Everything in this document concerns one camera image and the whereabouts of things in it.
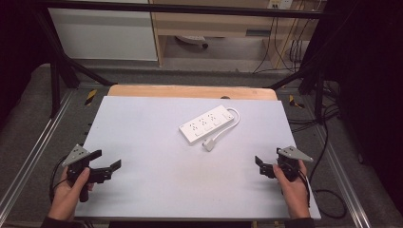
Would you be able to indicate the wooden desk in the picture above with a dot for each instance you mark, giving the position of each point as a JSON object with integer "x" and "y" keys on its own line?
{"x": 215, "y": 23}

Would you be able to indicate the white cabinet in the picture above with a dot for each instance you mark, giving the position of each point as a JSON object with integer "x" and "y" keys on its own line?
{"x": 104, "y": 34}

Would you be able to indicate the black curtain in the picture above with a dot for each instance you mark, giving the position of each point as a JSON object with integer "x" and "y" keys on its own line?
{"x": 19, "y": 47}
{"x": 367, "y": 95}

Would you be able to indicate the aluminium floor rail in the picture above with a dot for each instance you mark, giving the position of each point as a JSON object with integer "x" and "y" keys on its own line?
{"x": 34, "y": 148}
{"x": 342, "y": 177}

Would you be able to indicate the yellow black floor tape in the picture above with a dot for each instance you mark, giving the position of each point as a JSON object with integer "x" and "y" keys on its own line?
{"x": 294, "y": 102}
{"x": 90, "y": 97}

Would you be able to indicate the black metal stand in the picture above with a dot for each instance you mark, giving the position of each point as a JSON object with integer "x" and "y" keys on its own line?
{"x": 55, "y": 82}
{"x": 318, "y": 91}

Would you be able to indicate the white wall socket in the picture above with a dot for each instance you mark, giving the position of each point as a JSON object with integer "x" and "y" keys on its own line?
{"x": 280, "y": 3}

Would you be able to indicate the wooden table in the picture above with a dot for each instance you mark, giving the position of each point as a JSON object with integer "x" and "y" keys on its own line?
{"x": 190, "y": 92}

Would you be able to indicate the black metal frame bar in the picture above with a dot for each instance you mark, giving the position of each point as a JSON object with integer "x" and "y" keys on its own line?
{"x": 190, "y": 9}

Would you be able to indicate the white power strip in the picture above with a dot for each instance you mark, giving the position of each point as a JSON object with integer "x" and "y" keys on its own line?
{"x": 206, "y": 124}

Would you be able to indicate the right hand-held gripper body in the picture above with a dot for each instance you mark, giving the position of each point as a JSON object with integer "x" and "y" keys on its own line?
{"x": 290, "y": 161}

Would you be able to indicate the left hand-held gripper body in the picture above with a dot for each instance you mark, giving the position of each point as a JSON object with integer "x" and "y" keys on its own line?
{"x": 76, "y": 155}

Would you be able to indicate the person's left hand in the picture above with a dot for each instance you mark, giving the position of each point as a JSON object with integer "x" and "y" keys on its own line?
{"x": 68, "y": 196}

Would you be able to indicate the person's right hand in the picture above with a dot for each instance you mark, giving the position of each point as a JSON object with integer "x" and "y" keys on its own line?
{"x": 294, "y": 196}

